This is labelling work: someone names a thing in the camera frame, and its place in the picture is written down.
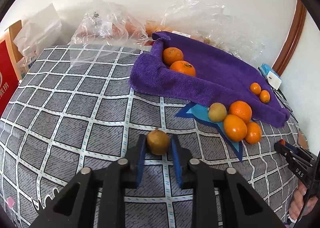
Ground green brown round fruit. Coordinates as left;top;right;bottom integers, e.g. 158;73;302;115
146;128;170;156

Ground large orange citrus fruit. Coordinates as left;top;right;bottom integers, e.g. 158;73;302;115
223;114;247;142

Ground person right hand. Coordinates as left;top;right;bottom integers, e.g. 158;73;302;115
289;180;318;220

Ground yellow orange citrus fruit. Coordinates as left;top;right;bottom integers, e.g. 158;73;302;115
245;121;262;144

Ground orange kumquat right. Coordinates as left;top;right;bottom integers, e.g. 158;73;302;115
259;90;271;104

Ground orange kumquat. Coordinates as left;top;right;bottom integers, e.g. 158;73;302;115
259;90;271;104
249;82;261;95

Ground orange mandarin top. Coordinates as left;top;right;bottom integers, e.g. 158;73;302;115
228;100;252;124

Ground orange mandarin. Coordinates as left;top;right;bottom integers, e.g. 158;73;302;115
228;100;252;124
162;47;184;66
169;60;196;77

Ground small green brown fruit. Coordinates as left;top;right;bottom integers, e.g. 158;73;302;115
208;103;227;123

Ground orange kumquat middle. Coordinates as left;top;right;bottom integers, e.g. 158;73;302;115
249;82;261;95

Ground white blue charger box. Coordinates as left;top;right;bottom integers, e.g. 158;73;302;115
260;63;282;90

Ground grey checked blanket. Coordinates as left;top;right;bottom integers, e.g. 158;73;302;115
1;45;299;227

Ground orange mandarin front left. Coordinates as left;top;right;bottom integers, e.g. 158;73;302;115
169;60;196;77

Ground purple towel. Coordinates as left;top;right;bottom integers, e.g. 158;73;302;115
129;32;290;128

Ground orange mandarin far left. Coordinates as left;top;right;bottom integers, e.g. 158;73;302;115
162;47;184;66

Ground red paper bag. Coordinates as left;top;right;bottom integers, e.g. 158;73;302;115
0;40;19;116

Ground clear plastic bag right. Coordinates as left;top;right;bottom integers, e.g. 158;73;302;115
160;0;265;67

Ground clear plastic bag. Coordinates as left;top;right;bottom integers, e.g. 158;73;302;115
70;0;149;51
160;0;265;67

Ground clear plastic bag left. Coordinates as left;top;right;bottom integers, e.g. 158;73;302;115
70;0;149;51

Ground wooden chair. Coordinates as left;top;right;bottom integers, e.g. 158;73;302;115
3;20;25;82

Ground white plastic bag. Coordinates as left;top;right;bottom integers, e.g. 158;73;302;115
13;4;62;57

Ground wooden door frame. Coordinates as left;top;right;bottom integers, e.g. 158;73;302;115
272;0;307;76

